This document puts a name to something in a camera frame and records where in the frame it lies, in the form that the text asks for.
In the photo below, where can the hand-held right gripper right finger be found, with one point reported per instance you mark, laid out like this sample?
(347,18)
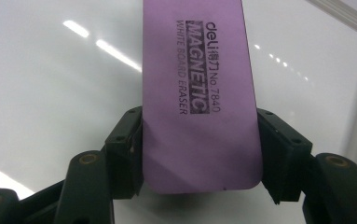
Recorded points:
(285,155)

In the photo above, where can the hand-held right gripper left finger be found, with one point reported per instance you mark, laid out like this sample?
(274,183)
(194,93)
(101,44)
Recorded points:
(123,152)

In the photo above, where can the purple whiteboard eraser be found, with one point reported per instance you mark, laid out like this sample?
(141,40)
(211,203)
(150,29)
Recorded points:
(198,149)

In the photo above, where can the silver framed whiteboard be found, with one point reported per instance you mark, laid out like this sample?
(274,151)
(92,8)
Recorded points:
(58,102)

